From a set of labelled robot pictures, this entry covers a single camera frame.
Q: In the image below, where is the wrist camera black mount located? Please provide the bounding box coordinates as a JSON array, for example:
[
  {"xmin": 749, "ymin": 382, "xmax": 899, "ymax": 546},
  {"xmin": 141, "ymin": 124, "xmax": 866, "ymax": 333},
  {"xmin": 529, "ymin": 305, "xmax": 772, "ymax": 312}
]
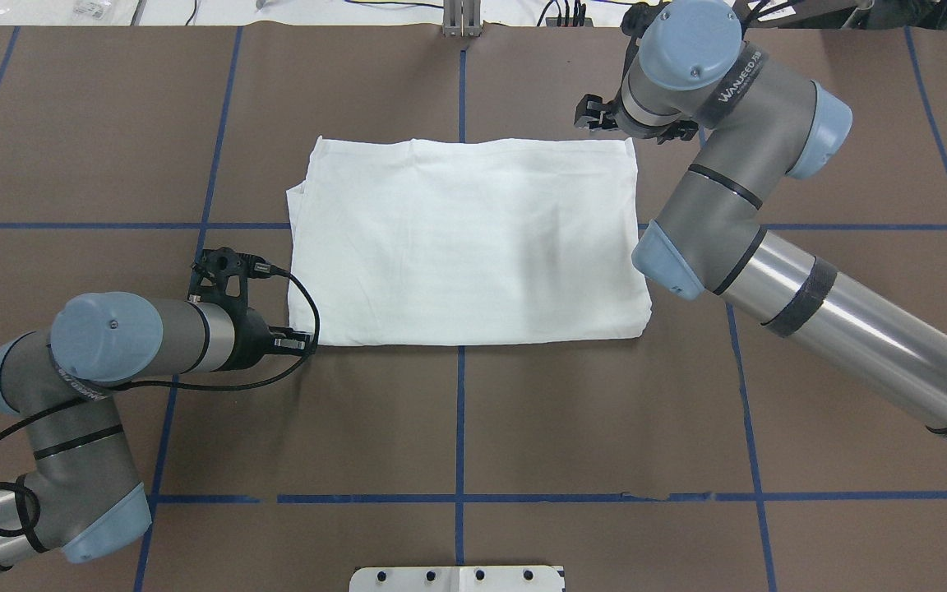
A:
[
  {"xmin": 619, "ymin": 2, "xmax": 666, "ymax": 39},
  {"xmin": 187, "ymin": 247, "xmax": 274, "ymax": 315}
]

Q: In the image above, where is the orange-black adapter box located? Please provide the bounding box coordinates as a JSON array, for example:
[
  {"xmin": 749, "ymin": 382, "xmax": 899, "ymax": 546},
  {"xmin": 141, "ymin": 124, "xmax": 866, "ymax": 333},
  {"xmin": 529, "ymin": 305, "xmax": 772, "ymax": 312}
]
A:
[{"xmin": 536, "ymin": 1, "xmax": 589, "ymax": 29}]

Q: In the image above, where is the white camera post with base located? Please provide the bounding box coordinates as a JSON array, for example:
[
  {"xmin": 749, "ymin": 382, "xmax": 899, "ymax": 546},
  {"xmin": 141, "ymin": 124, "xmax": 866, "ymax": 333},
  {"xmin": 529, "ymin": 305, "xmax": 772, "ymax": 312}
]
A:
[{"xmin": 349, "ymin": 565, "xmax": 566, "ymax": 591}]

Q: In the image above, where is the aluminium frame post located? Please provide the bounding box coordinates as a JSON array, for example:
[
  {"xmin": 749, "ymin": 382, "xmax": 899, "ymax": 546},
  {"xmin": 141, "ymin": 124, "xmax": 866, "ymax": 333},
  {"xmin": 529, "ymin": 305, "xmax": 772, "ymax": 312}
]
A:
[{"xmin": 442, "ymin": 0, "xmax": 483, "ymax": 38}]

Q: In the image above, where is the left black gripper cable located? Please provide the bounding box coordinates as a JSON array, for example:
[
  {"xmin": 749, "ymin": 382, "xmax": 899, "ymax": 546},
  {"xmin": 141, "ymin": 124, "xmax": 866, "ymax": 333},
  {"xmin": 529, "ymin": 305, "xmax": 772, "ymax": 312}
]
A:
[{"xmin": 0, "ymin": 259, "xmax": 322, "ymax": 552}]

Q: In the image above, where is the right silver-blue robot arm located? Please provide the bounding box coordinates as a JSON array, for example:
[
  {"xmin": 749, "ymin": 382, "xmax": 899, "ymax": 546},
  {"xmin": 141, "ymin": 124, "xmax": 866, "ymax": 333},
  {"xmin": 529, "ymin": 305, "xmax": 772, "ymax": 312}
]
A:
[{"xmin": 575, "ymin": 1, "xmax": 947, "ymax": 443}]

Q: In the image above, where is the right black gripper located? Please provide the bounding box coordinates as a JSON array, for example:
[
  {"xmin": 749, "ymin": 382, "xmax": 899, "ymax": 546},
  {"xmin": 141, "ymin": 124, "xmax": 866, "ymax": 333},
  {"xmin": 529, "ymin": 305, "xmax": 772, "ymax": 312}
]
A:
[{"xmin": 574, "ymin": 93, "xmax": 700, "ymax": 145}]

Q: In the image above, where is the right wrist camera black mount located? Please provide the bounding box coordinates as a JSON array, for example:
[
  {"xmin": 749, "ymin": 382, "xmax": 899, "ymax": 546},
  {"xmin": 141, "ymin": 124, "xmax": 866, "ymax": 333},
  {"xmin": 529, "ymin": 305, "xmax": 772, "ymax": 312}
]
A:
[{"xmin": 619, "ymin": 2, "xmax": 666, "ymax": 39}]

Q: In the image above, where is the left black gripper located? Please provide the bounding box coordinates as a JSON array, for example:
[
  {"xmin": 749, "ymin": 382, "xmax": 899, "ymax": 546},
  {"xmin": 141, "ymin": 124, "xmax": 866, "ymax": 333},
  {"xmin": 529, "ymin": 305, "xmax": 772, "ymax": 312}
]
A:
[{"xmin": 232, "ymin": 308, "xmax": 313, "ymax": 370}]

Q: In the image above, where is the white long-sleeve printed shirt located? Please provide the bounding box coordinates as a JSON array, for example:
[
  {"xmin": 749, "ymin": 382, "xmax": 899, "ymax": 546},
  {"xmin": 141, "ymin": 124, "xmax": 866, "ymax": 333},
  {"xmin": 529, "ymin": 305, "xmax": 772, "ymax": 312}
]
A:
[{"xmin": 286, "ymin": 138, "xmax": 653, "ymax": 346}]

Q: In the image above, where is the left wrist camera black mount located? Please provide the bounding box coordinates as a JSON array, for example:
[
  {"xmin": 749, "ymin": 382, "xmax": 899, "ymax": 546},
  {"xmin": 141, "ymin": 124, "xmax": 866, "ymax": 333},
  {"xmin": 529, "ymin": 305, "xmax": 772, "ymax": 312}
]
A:
[{"xmin": 187, "ymin": 247, "xmax": 274, "ymax": 315}]

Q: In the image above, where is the clear plastic bag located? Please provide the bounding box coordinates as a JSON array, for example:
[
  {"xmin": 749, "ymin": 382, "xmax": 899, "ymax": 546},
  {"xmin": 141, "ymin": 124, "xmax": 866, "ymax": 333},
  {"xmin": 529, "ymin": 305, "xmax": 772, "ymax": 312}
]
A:
[{"xmin": 0, "ymin": 1, "xmax": 144, "ymax": 26}]

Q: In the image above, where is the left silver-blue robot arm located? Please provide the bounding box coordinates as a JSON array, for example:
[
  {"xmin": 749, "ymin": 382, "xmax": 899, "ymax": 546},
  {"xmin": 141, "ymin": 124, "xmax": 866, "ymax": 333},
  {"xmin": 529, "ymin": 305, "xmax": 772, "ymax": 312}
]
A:
[{"xmin": 0, "ymin": 292, "xmax": 321, "ymax": 574}]

